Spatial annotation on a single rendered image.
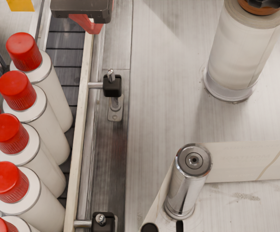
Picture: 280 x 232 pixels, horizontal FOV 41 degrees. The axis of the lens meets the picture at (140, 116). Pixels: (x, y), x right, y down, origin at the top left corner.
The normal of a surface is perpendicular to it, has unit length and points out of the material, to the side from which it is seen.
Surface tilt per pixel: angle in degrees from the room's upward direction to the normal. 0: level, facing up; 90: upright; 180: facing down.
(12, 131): 2
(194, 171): 0
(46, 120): 90
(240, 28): 92
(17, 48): 2
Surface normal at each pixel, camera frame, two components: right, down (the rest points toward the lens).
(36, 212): 0.64, 0.68
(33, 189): 0.65, -0.29
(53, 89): 0.82, 0.51
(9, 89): 0.00, -0.48
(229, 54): -0.62, 0.69
